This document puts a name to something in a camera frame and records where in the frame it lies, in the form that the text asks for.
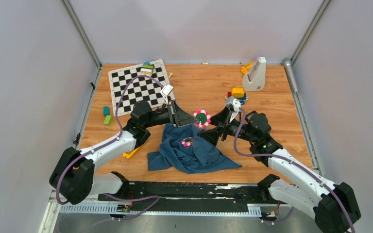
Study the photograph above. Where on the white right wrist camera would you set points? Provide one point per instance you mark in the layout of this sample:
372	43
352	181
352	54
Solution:
233	105

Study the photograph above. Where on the orange toy piece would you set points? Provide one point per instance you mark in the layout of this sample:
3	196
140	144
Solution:
244	69

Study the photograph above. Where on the white slotted cable duct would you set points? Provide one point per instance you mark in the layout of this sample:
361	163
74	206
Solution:
116	208

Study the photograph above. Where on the green toy block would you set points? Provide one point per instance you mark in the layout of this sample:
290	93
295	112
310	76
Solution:
108	120

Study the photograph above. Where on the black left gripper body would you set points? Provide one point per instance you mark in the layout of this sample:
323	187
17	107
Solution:
160	116

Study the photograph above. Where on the blue garment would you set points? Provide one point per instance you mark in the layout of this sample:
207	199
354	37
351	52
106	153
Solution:
201	157

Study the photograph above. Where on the white wedge stand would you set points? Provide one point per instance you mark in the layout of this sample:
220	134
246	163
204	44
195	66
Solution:
255	78

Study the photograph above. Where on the black white checkerboard mat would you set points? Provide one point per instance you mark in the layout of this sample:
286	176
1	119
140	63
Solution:
123	100

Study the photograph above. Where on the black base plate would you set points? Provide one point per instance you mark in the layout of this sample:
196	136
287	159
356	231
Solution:
195	196

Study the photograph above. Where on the colourful toy car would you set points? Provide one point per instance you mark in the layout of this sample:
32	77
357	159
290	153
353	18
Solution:
239	94

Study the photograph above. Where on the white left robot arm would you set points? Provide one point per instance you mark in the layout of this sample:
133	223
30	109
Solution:
74	175

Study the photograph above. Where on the yellow plastic frame toy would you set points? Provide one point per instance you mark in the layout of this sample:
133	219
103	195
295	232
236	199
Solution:
130	154

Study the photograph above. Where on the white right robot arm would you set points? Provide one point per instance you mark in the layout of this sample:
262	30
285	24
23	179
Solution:
333	206

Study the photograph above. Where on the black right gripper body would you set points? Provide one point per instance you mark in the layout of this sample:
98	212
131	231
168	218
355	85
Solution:
229	130

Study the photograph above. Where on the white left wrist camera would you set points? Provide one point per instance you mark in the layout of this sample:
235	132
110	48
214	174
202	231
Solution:
166	92

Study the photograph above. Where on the stacked toy bricks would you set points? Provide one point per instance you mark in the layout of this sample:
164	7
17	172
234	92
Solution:
147	69

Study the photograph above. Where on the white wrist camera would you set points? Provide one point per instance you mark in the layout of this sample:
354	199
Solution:
166	92
233	105

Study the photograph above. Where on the pink white flower brooch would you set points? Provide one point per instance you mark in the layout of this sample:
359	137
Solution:
204	118

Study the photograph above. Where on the teal toy block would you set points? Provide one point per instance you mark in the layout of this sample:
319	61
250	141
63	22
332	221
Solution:
106	111

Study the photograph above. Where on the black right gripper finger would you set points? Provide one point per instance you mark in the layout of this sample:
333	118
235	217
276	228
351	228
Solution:
222	118
214	135

